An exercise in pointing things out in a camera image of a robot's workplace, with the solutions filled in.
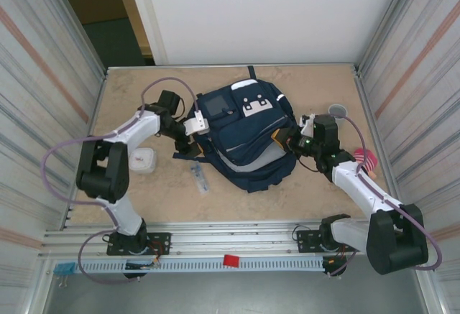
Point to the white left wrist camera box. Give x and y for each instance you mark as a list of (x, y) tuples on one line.
[(196, 125)]

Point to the grey plastic cup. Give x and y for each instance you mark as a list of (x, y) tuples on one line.
[(338, 108)]

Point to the beige door frame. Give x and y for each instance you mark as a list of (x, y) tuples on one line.
[(133, 12)]

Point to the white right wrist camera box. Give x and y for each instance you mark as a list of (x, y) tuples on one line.
[(307, 123)]

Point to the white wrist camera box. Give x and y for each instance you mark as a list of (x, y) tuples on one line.
[(307, 123), (196, 125)]

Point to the pink striped soft doll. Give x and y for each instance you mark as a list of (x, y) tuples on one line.
[(366, 159)]

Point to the red tape patch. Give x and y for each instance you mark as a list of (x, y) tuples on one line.
[(231, 261)]

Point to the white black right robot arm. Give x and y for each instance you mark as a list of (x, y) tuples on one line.
[(395, 242)]

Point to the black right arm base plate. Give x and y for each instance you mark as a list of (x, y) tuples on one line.
[(305, 244)]

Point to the blue binder clip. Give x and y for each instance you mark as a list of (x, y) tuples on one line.
[(64, 268)]

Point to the aluminium mounting rails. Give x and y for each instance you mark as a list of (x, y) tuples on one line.
[(233, 236)]

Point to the navy blue student backpack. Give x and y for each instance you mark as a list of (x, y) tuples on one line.
[(244, 138)]

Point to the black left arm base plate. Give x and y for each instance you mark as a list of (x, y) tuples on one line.
[(163, 236)]

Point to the clear packet of blue pens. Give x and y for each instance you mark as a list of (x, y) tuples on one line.
[(200, 179)]

